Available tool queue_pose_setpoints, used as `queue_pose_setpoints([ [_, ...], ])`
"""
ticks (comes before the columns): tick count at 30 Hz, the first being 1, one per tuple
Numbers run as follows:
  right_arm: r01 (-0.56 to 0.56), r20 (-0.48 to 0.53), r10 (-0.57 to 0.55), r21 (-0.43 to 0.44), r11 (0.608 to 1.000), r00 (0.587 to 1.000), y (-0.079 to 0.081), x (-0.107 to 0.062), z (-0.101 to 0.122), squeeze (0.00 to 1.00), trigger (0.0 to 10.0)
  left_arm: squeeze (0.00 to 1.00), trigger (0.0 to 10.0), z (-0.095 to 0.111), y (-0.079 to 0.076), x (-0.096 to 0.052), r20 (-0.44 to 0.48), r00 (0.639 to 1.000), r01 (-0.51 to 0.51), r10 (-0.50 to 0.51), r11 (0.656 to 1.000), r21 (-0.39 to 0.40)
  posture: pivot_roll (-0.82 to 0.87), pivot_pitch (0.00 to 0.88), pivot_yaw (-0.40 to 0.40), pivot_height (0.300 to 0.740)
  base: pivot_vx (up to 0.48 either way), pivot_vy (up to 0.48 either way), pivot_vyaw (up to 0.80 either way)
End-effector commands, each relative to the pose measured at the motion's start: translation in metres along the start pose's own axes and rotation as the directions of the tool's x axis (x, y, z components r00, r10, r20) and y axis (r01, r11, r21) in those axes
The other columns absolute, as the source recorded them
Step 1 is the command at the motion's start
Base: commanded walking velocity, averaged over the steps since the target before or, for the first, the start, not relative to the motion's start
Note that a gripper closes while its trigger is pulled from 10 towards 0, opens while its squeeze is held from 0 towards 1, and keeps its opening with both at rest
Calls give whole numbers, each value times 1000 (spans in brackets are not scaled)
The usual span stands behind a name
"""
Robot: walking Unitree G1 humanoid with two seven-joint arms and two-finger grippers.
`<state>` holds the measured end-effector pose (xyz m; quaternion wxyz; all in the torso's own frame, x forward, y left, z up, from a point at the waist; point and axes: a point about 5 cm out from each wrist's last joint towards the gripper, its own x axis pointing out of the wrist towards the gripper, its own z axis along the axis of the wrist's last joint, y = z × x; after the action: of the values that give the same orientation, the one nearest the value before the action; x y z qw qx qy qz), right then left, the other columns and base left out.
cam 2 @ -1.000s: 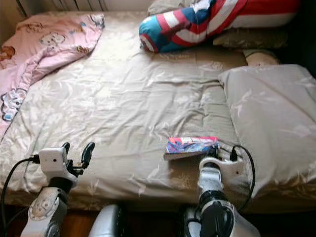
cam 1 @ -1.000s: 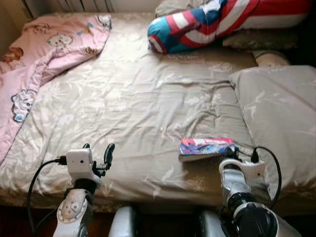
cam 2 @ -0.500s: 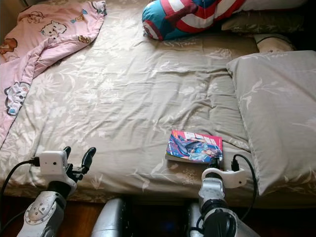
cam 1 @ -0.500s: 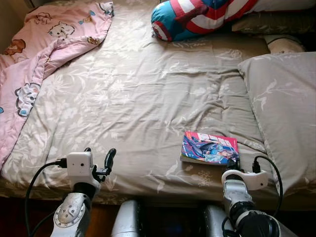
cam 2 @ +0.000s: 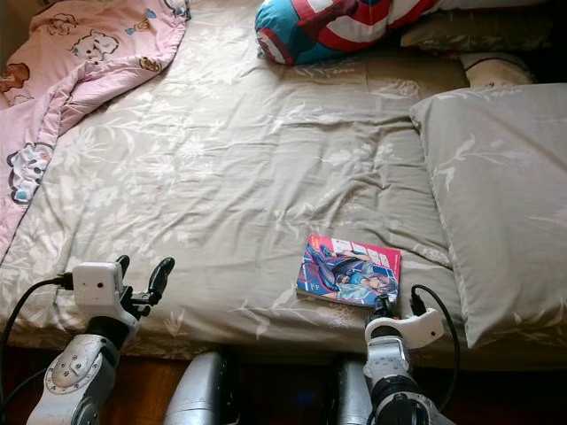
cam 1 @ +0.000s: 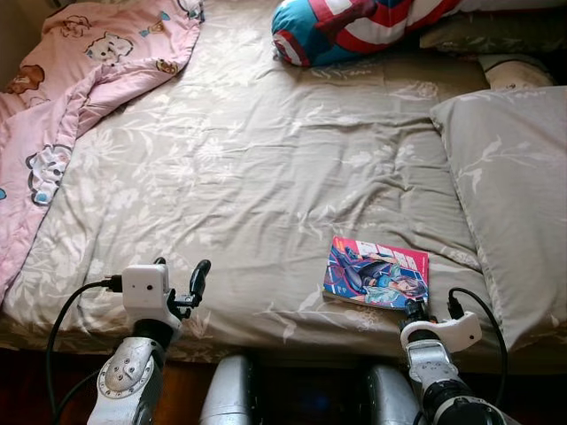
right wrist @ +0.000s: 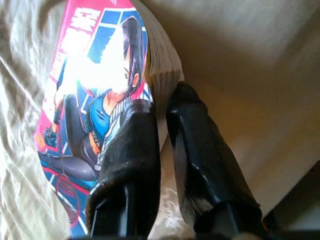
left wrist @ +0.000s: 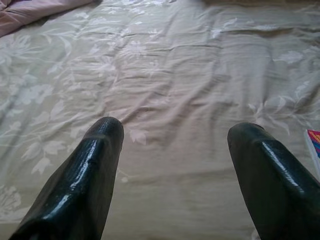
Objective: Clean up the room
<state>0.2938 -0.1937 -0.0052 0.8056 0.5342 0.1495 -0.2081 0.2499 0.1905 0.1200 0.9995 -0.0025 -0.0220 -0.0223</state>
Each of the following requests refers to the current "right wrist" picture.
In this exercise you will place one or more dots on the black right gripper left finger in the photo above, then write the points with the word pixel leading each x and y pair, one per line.
pixel 130 162

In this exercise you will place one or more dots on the colourful manga book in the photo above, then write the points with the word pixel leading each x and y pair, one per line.
pixel 100 75

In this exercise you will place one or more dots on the bed with beige floral sheet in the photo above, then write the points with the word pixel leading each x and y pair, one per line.
pixel 20 100

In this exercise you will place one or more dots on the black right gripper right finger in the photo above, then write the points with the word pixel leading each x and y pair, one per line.
pixel 205 162

